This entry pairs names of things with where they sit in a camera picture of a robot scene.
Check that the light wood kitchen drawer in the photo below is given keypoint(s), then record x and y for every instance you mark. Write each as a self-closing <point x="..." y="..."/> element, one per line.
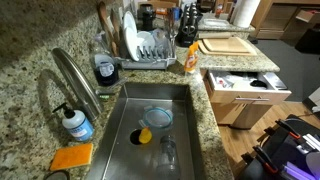
<point x="246" y="95"/>

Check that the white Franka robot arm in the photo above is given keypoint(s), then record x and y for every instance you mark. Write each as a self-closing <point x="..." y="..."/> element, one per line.
<point x="315" y="164"/>

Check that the black item inside drawer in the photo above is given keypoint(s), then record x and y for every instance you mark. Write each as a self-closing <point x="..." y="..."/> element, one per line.
<point x="258" y="83"/>

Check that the round blue-rimmed container lid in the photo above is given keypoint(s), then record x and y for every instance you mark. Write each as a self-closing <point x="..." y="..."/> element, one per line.
<point x="157" y="117"/>

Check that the grey dish rack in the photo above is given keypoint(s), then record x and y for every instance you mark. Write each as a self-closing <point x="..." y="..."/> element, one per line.
<point x="150" y="62"/>

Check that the orange spray bottle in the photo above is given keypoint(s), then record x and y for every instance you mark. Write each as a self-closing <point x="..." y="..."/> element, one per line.
<point x="191" y="60"/>

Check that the yellow sink strainer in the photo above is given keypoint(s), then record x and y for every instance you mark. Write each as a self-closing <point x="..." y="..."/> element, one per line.
<point x="145" y="135"/>

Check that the white bowl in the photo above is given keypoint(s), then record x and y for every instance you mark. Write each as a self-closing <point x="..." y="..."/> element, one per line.
<point x="146" y="39"/>

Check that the large white plate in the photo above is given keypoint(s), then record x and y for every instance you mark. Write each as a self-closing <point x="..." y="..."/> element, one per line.
<point x="131" y="45"/>

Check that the small green scrubber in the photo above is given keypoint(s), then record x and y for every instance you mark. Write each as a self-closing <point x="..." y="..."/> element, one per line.
<point x="104" y="97"/>

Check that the clear glass jar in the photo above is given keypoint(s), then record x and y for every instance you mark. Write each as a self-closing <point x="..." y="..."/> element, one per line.
<point x="167" y="156"/>

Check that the wooden cabinet door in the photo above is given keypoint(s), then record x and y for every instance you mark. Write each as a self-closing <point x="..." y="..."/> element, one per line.
<point x="223" y="113"/>

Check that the black knife block with knives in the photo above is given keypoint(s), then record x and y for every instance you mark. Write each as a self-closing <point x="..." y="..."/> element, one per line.
<point x="188" y="26"/>

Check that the clear wine glass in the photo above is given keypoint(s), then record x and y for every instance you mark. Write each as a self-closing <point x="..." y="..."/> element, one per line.
<point x="171" y="20"/>

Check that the white plastic bags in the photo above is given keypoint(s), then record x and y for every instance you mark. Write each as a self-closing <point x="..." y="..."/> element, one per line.
<point x="233" y="81"/>

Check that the stainless steel sink basin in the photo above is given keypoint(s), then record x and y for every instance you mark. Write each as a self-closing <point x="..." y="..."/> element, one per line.
<point x="133" y="160"/>

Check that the small white plate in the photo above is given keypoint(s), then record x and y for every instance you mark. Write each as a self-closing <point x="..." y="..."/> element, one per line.
<point x="129" y="21"/>

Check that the small wooden cutting board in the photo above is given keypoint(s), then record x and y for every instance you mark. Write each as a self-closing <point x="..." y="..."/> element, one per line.
<point x="226" y="45"/>

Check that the short wooden spatula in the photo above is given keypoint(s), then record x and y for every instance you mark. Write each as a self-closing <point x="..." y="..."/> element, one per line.
<point x="115" y="23"/>

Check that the stainless steel faucet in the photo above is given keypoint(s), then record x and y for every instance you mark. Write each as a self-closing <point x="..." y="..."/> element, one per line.
<point x="77" y="80"/>

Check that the brown cardboard box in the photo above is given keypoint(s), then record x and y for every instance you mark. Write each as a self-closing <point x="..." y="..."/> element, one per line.
<point x="160" y="4"/>

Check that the clear plastic tray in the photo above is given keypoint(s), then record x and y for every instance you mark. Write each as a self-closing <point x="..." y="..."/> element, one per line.
<point x="215" y="22"/>

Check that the blue soap dispenser bottle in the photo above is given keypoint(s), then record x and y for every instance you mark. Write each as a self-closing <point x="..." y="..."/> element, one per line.
<point x="79" y="127"/>

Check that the long wooden spoon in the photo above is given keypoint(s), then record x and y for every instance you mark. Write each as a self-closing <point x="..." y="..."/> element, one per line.
<point x="103" y="16"/>

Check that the large wooden cutting board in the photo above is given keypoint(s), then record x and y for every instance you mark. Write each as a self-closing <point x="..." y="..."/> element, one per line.
<point x="251" y="52"/>

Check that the orange sponge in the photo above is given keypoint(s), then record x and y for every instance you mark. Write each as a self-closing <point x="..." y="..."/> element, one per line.
<point x="71" y="156"/>

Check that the white paper towel roll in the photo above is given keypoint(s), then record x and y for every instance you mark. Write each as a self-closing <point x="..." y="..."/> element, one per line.
<point x="246" y="13"/>

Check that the black orange clamp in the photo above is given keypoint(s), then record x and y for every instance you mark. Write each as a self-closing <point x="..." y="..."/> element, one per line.
<point x="286" y="129"/>
<point x="265" y="159"/>

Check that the black robot cart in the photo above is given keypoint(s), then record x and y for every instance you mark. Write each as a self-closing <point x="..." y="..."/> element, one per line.
<point x="283" y="150"/>

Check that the wooden dresser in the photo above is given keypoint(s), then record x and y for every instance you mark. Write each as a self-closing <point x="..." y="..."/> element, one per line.
<point x="276" y="18"/>

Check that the silver aluminium rail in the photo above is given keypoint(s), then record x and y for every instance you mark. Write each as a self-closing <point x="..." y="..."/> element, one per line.
<point x="311" y="141"/>

